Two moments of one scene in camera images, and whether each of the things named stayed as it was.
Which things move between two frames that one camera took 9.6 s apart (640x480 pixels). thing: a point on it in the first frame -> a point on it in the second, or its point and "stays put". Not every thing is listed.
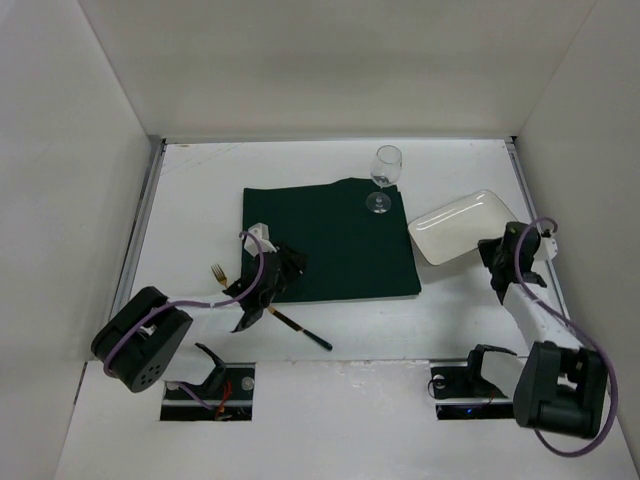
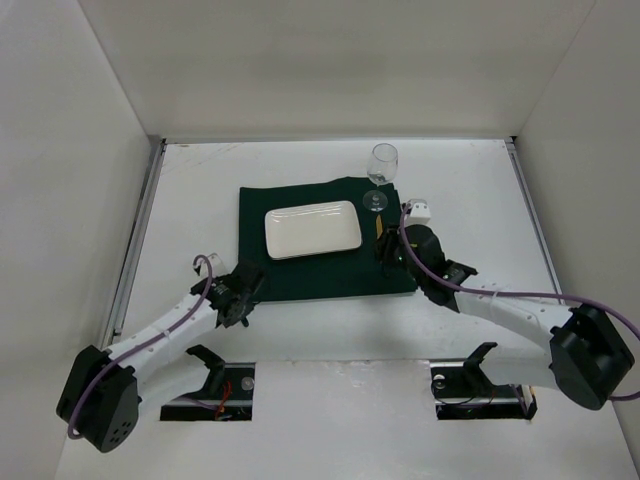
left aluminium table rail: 131,261 stays put
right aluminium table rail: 512,149 stays put
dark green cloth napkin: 352,251 stays put
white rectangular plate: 457,228 -> 312,229
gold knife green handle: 299,329 -> 379,226
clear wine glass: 385,171 stays put
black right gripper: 498,265 -> 388,247
